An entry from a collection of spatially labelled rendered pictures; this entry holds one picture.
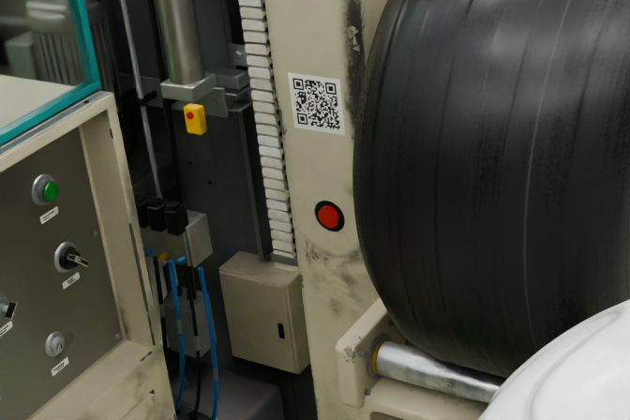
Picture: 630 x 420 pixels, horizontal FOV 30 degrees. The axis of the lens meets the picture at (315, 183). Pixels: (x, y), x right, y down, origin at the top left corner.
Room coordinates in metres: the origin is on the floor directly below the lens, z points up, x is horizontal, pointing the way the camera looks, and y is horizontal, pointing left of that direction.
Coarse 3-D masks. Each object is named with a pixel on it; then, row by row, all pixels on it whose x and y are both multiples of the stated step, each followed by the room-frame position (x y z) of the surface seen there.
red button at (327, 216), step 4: (324, 208) 1.34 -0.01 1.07; (328, 208) 1.34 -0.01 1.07; (332, 208) 1.34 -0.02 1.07; (320, 212) 1.35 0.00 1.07; (324, 212) 1.34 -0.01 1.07; (328, 212) 1.34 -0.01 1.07; (332, 212) 1.34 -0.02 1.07; (336, 212) 1.34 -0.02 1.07; (320, 216) 1.35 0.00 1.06; (324, 216) 1.34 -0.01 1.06; (328, 216) 1.34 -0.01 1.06; (332, 216) 1.34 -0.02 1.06; (336, 216) 1.34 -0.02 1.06; (320, 220) 1.35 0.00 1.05; (324, 220) 1.34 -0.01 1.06; (328, 220) 1.34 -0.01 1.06; (332, 220) 1.34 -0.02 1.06; (336, 220) 1.33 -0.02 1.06; (324, 224) 1.34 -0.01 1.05; (328, 224) 1.34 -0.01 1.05; (332, 224) 1.34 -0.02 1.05; (336, 224) 1.34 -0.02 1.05
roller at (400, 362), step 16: (384, 352) 1.23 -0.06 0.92; (400, 352) 1.22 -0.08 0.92; (416, 352) 1.22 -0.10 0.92; (384, 368) 1.22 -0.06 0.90; (400, 368) 1.21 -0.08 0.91; (416, 368) 1.20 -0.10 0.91; (432, 368) 1.19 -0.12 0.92; (448, 368) 1.18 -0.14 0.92; (464, 368) 1.17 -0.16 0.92; (416, 384) 1.20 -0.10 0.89; (432, 384) 1.18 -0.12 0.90; (448, 384) 1.17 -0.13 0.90; (464, 384) 1.16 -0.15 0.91; (480, 384) 1.15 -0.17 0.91; (496, 384) 1.14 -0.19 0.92; (480, 400) 1.15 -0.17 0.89
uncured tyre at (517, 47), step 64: (448, 0) 1.13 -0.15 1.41; (512, 0) 1.10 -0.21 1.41; (576, 0) 1.07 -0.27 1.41; (384, 64) 1.12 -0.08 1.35; (448, 64) 1.08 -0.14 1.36; (512, 64) 1.05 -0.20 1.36; (576, 64) 1.02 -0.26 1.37; (384, 128) 1.09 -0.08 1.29; (448, 128) 1.05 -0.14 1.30; (512, 128) 1.01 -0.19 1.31; (576, 128) 0.99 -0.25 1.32; (384, 192) 1.06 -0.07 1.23; (448, 192) 1.03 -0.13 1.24; (512, 192) 0.99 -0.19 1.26; (576, 192) 0.97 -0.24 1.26; (384, 256) 1.07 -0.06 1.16; (448, 256) 1.02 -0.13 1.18; (512, 256) 0.98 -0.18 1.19; (576, 256) 0.96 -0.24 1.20; (448, 320) 1.04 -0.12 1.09; (512, 320) 0.99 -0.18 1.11; (576, 320) 0.96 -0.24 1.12
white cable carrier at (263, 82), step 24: (240, 0) 1.41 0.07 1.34; (264, 24) 1.40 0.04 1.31; (264, 48) 1.40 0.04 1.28; (264, 72) 1.40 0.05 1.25; (264, 96) 1.40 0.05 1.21; (264, 120) 1.41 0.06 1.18; (264, 144) 1.41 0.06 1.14; (264, 168) 1.41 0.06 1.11; (288, 192) 1.40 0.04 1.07; (288, 216) 1.40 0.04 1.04; (288, 240) 1.40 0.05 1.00; (288, 264) 1.40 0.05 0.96
